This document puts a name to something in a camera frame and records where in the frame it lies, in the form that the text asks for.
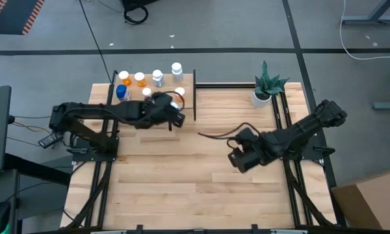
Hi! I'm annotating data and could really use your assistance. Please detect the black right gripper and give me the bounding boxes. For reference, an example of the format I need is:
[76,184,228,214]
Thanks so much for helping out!
[229,142,272,174]

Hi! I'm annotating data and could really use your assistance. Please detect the grey metal desk leg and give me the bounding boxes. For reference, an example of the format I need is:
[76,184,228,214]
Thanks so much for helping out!
[341,0,390,26]

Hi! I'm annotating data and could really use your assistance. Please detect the cardboard box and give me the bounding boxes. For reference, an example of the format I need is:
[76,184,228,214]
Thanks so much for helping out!
[330,168,390,232]

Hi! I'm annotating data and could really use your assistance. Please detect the amber pill bottle white cap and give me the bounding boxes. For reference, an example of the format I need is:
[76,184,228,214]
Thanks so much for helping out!
[174,86,186,102]
[133,71,148,88]
[118,70,132,86]

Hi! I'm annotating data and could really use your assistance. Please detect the green plant in white pot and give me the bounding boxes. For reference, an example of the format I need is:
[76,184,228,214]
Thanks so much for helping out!
[250,60,291,109]

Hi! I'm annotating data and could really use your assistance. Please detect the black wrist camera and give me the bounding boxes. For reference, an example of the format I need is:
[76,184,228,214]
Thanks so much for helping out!
[235,127,260,146]

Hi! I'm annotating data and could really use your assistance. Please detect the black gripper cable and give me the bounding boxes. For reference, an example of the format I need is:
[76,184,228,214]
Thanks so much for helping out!
[154,90,186,111]
[197,122,261,150]

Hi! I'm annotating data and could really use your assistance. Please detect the blue-capped medicine bottle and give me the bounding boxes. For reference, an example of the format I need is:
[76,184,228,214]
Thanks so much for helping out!
[115,84,131,102]

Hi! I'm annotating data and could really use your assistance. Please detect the white cable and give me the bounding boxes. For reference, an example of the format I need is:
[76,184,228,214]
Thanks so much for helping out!
[339,0,390,61]

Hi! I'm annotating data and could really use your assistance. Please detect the black mat orange stripes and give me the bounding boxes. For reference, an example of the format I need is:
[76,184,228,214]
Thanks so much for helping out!
[0,0,46,45]

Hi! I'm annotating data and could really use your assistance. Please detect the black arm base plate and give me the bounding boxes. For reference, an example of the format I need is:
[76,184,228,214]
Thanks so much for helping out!
[71,135,120,163]
[277,135,336,162]

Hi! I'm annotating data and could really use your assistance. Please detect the black equipment base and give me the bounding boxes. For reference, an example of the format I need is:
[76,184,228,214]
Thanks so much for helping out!
[121,0,160,8]

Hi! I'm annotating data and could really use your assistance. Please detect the coiled black cable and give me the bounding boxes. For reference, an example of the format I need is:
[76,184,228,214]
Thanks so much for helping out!
[123,5,150,26]

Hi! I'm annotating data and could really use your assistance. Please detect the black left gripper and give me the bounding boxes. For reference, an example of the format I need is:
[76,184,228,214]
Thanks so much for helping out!
[142,92,186,131]

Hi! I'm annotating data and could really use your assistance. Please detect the black power adapter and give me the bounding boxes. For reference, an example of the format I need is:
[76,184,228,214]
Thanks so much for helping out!
[38,133,64,150]

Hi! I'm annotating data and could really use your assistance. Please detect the black desk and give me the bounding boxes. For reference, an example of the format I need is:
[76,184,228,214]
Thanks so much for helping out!
[0,152,73,234]

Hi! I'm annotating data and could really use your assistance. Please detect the thin wire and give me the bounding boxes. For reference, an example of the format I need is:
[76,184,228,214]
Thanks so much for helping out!
[12,120,53,134]
[12,114,53,120]

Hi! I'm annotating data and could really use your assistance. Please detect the long black cable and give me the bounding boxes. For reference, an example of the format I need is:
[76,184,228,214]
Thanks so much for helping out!
[79,0,114,83]

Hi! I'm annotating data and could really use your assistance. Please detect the wooden shelf black metal legs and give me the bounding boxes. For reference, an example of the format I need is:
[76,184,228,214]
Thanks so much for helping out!
[110,69,198,122]

